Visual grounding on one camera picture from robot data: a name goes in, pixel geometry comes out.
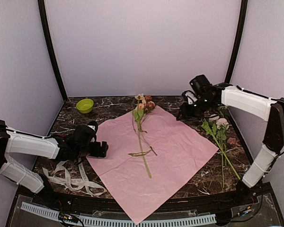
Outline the black frame post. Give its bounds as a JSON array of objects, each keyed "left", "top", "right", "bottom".
[
  {"left": 37, "top": 0, "right": 68, "bottom": 102},
  {"left": 224, "top": 0, "right": 248, "bottom": 84}
]

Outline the right black frame post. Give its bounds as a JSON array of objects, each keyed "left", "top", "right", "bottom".
[{"left": 224, "top": 0, "right": 248, "bottom": 84}]

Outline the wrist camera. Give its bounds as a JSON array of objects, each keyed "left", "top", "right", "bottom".
[
  {"left": 87, "top": 121, "right": 98, "bottom": 137},
  {"left": 182, "top": 75, "right": 212, "bottom": 105}
]

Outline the green plastic bowl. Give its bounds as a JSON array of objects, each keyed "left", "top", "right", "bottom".
[{"left": 76, "top": 99, "right": 94, "bottom": 114}]

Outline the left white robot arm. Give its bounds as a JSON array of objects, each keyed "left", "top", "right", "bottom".
[{"left": 0, "top": 120, "right": 108, "bottom": 206}]

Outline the peach and orange flower stem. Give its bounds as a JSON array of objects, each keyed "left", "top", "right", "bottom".
[{"left": 128, "top": 94, "right": 157, "bottom": 179}]

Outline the left black frame post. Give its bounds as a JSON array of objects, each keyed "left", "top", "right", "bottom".
[{"left": 37, "top": 0, "right": 68, "bottom": 102}]

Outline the pink wrapping paper sheet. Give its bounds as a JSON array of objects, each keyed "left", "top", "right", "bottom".
[{"left": 88, "top": 106, "right": 218, "bottom": 224}]

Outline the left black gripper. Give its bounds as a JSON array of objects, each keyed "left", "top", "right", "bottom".
[{"left": 75, "top": 141, "right": 108, "bottom": 159}]

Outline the beige printed ribbon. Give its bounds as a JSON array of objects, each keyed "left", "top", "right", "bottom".
[{"left": 42, "top": 161, "right": 107, "bottom": 197}]

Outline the grey slotted cable duct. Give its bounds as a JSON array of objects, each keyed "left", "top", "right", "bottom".
[{"left": 20, "top": 202, "right": 216, "bottom": 227}]

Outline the white rose stem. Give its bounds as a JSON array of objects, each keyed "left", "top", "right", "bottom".
[{"left": 201, "top": 116, "right": 241, "bottom": 188}]

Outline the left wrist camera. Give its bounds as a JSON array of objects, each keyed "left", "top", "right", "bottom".
[{"left": 87, "top": 121, "right": 98, "bottom": 137}]

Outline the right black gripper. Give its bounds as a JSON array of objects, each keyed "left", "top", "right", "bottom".
[{"left": 177, "top": 96, "right": 216, "bottom": 122}]

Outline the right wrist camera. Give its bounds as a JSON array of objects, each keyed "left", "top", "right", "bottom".
[{"left": 182, "top": 75, "right": 212, "bottom": 105}]

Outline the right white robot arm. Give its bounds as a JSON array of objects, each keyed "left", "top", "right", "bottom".
[{"left": 178, "top": 83, "right": 284, "bottom": 188}]

